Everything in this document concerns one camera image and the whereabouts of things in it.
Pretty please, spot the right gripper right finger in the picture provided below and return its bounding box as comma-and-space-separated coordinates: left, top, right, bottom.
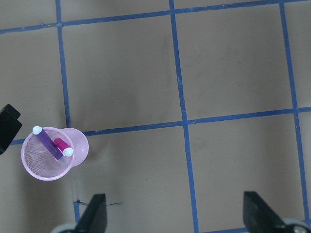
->
243, 191, 311, 233

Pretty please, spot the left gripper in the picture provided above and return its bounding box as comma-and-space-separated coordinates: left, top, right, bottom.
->
0, 104, 22, 155

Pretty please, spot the purple pen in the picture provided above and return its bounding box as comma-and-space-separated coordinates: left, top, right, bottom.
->
33, 126, 67, 166

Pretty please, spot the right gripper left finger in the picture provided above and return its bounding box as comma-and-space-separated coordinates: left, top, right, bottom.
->
75, 194, 107, 233

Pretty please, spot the pink pen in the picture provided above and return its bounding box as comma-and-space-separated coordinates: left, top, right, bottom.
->
54, 138, 73, 157

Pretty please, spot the pink mesh cup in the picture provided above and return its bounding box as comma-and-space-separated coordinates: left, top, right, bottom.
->
21, 126, 89, 181

